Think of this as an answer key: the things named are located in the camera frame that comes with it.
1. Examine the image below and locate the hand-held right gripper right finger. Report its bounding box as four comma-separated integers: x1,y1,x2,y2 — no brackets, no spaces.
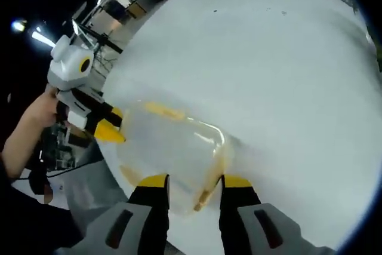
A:
219,174,337,255

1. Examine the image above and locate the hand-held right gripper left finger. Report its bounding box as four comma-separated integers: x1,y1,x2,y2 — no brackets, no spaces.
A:
55,173,170,255

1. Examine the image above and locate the clear plastic container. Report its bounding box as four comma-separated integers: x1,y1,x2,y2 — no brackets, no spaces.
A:
118,102,230,217

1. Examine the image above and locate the clear bag with yellow edge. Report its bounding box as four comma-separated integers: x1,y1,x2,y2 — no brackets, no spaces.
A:
119,101,230,213

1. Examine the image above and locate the person's left hand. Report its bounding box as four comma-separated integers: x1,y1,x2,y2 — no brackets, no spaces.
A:
28,84,65,136

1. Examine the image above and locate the monitor on tripod stand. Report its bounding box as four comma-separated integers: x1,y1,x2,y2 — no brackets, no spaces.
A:
71,19,124,56

